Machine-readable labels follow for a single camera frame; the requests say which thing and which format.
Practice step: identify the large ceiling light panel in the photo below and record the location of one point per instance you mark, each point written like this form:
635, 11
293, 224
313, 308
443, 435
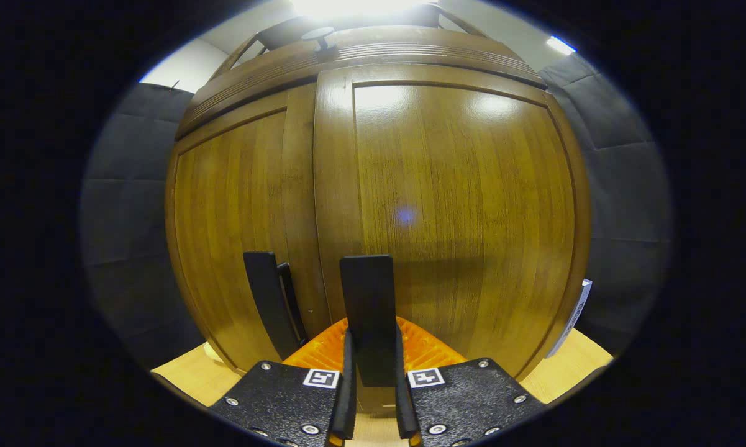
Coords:
360, 6

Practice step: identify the wooden double-door shoe cabinet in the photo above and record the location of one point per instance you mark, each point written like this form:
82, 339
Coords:
286, 34

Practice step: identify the wooden shoe cabinet door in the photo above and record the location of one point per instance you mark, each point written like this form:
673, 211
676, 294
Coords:
459, 186
230, 217

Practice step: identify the small ceiling light panel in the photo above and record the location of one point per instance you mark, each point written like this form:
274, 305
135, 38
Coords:
561, 45

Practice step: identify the pale yellow plush toy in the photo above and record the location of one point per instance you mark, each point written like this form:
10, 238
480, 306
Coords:
211, 351

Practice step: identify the black round drawer knob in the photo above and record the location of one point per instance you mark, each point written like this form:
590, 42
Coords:
318, 36

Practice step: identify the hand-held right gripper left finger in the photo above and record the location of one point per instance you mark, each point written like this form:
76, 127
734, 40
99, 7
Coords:
348, 397

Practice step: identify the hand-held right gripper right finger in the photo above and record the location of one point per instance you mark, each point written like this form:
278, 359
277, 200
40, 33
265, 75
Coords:
402, 403

